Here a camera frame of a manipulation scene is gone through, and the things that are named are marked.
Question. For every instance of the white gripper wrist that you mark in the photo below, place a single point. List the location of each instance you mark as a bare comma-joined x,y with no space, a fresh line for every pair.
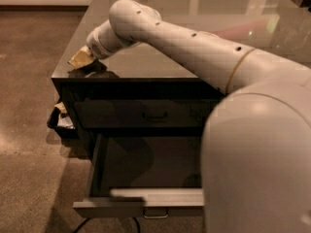
94,47

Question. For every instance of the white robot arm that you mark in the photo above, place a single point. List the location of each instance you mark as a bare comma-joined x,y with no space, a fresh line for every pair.
256,144

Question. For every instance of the closed grey top drawer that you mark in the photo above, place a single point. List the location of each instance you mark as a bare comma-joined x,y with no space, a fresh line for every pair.
143,113

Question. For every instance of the open grey middle drawer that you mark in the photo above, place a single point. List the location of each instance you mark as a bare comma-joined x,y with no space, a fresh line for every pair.
150,177

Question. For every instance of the black bin with trash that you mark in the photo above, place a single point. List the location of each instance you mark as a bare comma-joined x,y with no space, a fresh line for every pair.
60,122

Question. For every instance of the dark grey cabinet counter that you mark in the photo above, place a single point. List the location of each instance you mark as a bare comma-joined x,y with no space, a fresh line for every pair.
279,27

